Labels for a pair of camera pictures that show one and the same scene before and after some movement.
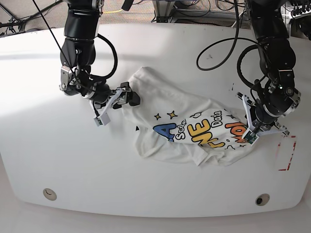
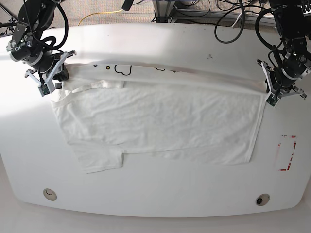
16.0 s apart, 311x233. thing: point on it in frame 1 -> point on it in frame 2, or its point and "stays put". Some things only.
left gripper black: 262,118 -> 278,77
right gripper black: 102,91 -> 46,62
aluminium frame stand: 163,9 stays put
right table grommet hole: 262,199 stays put
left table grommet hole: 49,194 stays put
